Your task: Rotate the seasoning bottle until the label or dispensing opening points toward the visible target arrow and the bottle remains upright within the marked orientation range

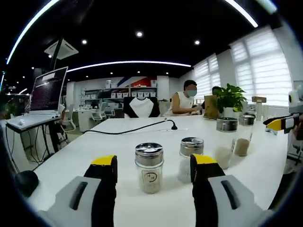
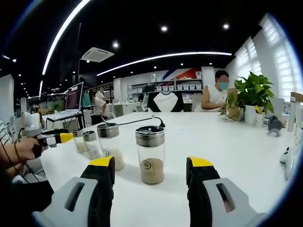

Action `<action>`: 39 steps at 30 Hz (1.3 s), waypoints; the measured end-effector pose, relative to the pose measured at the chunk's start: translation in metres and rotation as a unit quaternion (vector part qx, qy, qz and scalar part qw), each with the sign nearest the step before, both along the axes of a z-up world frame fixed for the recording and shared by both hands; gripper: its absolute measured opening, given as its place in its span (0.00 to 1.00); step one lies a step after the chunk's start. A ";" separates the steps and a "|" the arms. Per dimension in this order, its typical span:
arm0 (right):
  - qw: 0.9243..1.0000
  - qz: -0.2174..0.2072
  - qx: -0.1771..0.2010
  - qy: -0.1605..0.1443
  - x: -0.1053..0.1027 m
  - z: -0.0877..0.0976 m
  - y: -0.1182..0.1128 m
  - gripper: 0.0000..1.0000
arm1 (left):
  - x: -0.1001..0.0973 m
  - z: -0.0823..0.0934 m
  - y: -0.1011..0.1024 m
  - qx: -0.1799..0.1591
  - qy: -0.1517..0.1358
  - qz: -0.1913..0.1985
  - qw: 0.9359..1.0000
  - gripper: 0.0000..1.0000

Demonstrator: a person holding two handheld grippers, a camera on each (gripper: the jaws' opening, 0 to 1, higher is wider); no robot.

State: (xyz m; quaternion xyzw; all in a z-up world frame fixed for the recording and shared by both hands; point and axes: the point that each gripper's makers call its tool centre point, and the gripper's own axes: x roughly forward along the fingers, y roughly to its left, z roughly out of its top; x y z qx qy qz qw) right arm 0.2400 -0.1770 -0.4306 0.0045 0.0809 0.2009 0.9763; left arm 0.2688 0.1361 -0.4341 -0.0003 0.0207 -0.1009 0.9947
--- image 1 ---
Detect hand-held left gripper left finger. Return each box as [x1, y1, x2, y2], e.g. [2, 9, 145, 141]
[36, 155, 118, 227]

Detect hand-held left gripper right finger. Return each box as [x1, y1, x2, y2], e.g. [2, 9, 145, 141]
[190, 153, 275, 227]

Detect tall seasoning bottle brown powder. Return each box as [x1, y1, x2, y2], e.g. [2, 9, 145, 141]
[234, 114, 256, 157]

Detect tall seasoning bottle beige powder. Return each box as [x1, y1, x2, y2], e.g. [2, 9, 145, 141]
[214, 117, 239, 170]

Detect short seasoning bottle white powder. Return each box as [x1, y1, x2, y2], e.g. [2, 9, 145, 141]
[177, 137, 205, 183]

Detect short seasoning bottle beige powder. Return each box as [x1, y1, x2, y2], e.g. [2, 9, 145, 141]
[134, 142, 165, 194]

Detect person's right hand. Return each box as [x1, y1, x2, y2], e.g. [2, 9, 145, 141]
[293, 122, 303, 141]

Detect white cylinder container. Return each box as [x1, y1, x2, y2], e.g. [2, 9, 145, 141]
[255, 102, 265, 119]

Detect wide white window blind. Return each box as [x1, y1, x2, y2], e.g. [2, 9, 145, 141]
[229, 26, 294, 107]

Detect green potted plant white pot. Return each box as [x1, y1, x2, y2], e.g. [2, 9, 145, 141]
[214, 83, 248, 119]

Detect black computer mouse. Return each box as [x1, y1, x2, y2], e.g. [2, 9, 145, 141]
[14, 170, 39, 197]

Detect brown paper bag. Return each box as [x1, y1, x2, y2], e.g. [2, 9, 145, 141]
[203, 95, 220, 120]

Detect white office chair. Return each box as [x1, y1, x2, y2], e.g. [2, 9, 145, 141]
[104, 104, 117, 118]
[91, 103, 107, 122]
[60, 104, 77, 132]

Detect white low cabinet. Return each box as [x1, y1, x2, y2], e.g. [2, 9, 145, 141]
[78, 110, 108, 132]

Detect white standing desk black legs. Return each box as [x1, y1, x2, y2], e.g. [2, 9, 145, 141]
[4, 118, 69, 166]

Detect narrow white window blind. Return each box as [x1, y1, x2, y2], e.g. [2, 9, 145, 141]
[193, 54, 222, 95]

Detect long ceiling strip light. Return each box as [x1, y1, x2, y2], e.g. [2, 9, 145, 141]
[223, 0, 258, 28]
[6, 0, 60, 65]

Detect white open laptop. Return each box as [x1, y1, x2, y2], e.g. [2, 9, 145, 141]
[6, 66, 69, 130]

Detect metal storage shelf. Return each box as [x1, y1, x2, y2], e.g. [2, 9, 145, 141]
[81, 79, 158, 107]

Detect group of white storage boxes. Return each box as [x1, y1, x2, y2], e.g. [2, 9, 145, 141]
[82, 79, 157, 100]

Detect curved ceiling strip light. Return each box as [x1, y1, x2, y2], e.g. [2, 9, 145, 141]
[67, 61, 192, 72]

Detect white ceiling air conditioner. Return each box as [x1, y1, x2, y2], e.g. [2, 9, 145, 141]
[44, 39, 79, 60]

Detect black power cable with plug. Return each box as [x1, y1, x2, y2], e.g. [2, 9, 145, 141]
[84, 119, 178, 135]

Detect black ceiling mount pole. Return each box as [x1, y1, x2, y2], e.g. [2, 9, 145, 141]
[52, 37, 64, 71]

